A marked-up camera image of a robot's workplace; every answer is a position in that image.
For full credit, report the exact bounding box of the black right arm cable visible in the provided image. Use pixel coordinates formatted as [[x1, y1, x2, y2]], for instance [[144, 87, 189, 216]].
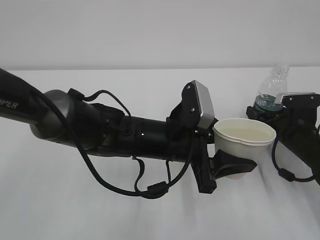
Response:
[[271, 137, 320, 183]]

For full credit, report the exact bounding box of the white paper cup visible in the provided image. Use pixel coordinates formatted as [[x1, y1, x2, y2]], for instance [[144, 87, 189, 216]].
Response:
[[212, 118, 277, 180]]

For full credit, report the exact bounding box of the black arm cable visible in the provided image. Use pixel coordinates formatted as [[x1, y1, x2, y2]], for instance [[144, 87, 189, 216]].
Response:
[[271, 137, 320, 183], [27, 88, 198, 200]]

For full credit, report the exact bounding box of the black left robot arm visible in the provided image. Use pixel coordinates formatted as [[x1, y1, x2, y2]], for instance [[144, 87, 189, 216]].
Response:
[[0, 70, 257, 199]]

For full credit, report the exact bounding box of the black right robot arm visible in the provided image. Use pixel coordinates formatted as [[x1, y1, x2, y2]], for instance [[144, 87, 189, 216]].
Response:
[[246, 106, 320, 183]]

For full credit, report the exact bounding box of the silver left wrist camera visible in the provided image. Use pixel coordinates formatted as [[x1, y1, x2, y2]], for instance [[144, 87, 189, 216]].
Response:
[[181, 80, 215, 130]]

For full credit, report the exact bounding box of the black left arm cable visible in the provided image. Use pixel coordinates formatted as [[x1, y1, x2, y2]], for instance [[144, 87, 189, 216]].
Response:
[[27, 88, 198, 200]]

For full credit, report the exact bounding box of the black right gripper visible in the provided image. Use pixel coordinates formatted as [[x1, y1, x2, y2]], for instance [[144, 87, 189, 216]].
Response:
[[246, 106, 315, 143]]

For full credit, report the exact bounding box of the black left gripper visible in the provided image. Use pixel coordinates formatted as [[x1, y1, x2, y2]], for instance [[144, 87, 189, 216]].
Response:
[[166, 112, 257, 194]]

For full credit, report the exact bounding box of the clear water bottle green label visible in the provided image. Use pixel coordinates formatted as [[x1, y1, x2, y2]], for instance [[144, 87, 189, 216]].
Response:
[[253, 64, 290, 112]]

